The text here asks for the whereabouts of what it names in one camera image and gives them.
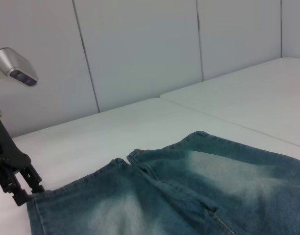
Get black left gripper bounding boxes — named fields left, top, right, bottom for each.
left=0, top=117, right=46, bottom=207

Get blue denim shorts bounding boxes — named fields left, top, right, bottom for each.
left=26, top=131, right=300, bottom=235

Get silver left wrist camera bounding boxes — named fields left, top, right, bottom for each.
left=0, top=47, right=38, bottom=87

